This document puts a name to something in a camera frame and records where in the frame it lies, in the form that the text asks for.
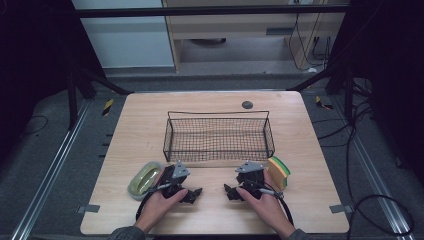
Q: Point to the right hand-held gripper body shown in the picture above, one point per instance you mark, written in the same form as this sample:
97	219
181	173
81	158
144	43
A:
251	175

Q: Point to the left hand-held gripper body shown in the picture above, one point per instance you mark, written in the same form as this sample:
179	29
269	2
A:
175	180

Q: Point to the yellow and green sponge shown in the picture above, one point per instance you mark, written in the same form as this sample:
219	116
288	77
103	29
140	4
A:
278	173

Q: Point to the person's right hand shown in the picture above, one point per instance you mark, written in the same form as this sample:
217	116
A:
266	208

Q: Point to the person's left hand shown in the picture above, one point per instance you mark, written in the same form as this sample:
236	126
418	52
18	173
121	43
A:
158	208

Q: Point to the grey round table grommet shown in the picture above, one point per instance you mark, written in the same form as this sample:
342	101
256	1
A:
247	105

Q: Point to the grey tape strip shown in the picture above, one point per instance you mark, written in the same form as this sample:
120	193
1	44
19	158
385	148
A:
340	209
88	208

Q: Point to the yellow and black tape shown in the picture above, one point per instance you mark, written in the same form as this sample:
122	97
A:
322	104
107	107

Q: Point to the black metal stand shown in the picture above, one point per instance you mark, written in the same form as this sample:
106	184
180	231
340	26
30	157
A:
72	100
348	96

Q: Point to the white cabinet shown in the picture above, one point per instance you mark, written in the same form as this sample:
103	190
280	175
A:
126	40

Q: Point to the black curtain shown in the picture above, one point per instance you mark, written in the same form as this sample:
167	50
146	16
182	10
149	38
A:
30	60
393	66

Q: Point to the aluminium floor rail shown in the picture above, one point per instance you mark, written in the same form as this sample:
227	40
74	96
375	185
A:
376	180
50	173

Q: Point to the black horizontal frame bar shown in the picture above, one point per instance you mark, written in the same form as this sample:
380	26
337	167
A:
200	11

